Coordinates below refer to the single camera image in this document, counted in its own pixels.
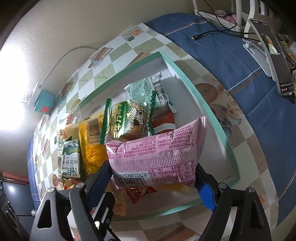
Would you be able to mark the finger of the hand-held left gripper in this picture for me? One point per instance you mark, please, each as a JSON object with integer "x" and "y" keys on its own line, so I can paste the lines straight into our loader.
{"x": 104, "y": 208}

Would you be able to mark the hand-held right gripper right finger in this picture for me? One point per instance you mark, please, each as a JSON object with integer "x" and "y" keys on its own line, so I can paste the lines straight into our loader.
{"x": 208, "y": 195}

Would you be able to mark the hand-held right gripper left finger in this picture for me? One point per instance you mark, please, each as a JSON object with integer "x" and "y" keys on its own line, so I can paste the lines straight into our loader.
{"x": 100, "y": 183}

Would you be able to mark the yellow snack packet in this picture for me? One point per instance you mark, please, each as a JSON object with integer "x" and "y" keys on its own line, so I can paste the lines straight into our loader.
{"x": 92, "y": 148}

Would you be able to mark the orange snack packet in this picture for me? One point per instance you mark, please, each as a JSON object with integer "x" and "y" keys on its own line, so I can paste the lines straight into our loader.
{"x": 138, "y": 193}

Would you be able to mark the green white biscuit packet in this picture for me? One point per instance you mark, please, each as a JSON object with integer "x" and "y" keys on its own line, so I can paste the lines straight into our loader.
{"x": 69, "y": 157}

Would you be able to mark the red print clear packet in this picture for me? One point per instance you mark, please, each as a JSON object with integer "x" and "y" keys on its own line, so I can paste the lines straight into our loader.
{"x": 68, "y": 128}

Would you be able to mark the pink snack packet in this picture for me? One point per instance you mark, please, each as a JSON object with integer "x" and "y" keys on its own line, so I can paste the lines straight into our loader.
{"x": 157, "y": 153}

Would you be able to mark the clear green-edged pastry packet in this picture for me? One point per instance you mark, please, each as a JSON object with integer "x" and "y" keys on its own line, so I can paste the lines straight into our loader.
{"x": 129, "y": 120}

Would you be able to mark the red snack packet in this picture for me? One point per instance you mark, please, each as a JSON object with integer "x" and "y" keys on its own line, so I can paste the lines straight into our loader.
{"x": 165, "y": 124}

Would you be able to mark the shallow teal cardboard box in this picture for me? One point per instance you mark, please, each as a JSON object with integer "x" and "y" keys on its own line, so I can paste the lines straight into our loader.
{"x": 182, "y": 102}

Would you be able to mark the light green snack packet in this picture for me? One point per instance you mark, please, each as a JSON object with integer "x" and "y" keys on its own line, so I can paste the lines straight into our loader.
{"x": 143, "y": 92}

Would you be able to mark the checkered printed tablecloth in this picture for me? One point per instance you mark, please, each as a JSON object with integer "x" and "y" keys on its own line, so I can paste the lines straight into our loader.
{"x": 249, "y": 157}

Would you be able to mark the dark grey furniture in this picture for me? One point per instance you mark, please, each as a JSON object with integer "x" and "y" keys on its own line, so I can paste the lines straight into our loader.
{"x": 13, "y": 197}

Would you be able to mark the small teal box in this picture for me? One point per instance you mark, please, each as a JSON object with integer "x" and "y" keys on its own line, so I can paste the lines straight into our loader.
{"x": 44, "y": 102}

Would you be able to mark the white power strip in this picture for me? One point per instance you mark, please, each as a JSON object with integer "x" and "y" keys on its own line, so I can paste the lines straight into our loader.
{"x": 32, "y": 91}

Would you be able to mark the blue cloth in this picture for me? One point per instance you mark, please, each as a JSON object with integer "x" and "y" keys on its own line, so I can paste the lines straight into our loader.
{"x": 231, "y": 58}

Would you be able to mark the black smartphone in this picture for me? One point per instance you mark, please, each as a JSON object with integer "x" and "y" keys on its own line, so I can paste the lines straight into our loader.
{"x": 281, "y": 67}

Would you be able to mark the white phone stand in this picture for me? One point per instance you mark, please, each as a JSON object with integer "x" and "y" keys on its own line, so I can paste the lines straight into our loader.
{"x": 256, "y": 49}

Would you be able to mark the white pink device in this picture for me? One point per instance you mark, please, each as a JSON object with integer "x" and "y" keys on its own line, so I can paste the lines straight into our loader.
{"x": 225, "y": 19}

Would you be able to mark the white metal rack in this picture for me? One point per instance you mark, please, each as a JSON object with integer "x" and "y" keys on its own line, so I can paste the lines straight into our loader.
{"x": 238, "y": 11}

